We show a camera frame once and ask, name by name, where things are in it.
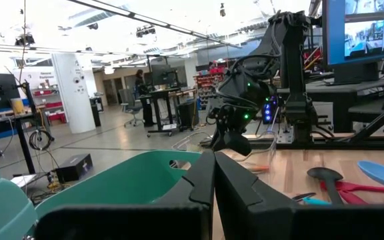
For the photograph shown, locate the blue handled knife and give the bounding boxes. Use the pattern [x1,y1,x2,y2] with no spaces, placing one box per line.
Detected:
[291,192,332,206]

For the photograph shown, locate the orange handled utensil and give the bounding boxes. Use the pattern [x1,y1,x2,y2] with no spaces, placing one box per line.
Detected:
[245,162,270,174]

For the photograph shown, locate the computer tower with lights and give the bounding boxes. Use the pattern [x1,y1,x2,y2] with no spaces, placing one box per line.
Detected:
[261,95,279,125]

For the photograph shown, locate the white pillar with signs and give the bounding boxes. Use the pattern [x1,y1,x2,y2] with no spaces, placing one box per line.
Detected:
[51,52,97,134]

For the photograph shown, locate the black standing desk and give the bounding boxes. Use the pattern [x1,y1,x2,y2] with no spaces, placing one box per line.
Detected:
[138,87,198,138]

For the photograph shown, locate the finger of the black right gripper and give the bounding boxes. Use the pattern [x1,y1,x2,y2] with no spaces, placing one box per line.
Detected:
[211,128,228,151]
[223,131,253,157]

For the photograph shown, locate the shelf with red bins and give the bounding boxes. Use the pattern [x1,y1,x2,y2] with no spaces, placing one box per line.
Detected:
[194,65,229,108]

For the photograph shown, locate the black legged table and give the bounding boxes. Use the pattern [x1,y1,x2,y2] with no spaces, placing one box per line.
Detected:
[0,106,51,176]

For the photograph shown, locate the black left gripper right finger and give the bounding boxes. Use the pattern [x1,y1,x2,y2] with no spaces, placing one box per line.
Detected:
[214,151,384,240]

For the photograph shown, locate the black aluminium rig frame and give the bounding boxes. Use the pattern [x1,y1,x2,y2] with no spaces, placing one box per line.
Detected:
[245,96,384,151]

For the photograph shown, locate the large monitor blue screen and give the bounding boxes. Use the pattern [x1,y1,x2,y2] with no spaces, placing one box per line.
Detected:
[321,0,384,85]

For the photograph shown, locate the black cable coil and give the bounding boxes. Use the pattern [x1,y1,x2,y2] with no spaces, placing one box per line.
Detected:
[28,129,55,151]

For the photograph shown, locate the red silicone slotted turner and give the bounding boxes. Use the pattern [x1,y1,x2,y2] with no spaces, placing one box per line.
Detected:
[320,181,384,197]

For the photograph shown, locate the grey office chair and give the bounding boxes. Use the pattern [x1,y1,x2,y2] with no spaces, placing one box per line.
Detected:
[118,88,145,128]

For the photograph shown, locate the person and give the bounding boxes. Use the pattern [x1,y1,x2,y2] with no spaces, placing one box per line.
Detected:
[134,69,150,97]

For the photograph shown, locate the black box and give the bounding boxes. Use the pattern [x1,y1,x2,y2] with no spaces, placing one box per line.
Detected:
[55,153,94,184]

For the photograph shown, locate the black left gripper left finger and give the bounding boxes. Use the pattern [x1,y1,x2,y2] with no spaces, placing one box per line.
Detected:
[35,149,216,240]

